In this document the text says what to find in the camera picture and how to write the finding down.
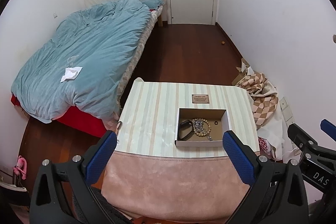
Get white red plastic bag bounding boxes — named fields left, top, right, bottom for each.
left=257, top=111, right=293, bottom=162

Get pink slippers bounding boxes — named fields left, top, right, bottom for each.
left=13, top=155, right=27, bottom=180

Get checkered beige blanket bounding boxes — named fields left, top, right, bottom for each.
left=232, top=58, right=279, bottom=129

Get striped pink table cloth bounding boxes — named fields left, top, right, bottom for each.
left=101, top=79, right=259, bottom=222

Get bed with red base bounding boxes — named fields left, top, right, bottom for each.
left=11, top=0, right=166, bottom=137

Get white paper on duvet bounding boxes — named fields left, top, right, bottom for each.
left=60, top=67, right=82, bottom=83

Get white cardboard box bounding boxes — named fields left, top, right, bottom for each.
left=175, top=108, right=231, bottom=148

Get teal blue duvet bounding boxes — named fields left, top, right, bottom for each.
left=11, top=0, right=163, bottom=123

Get brown label patch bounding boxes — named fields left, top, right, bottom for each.
left=192, top=94, right=210, bottom=104

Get white wall power strip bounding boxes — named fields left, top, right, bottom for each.
left=280, top=97, right=295, bottom=127

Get wooden bead bracelet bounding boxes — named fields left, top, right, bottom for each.
left=192, top=118, right=213, bottom=138

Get black bangle bracelet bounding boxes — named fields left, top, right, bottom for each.
left=177, top=119, right=195, bottom=141

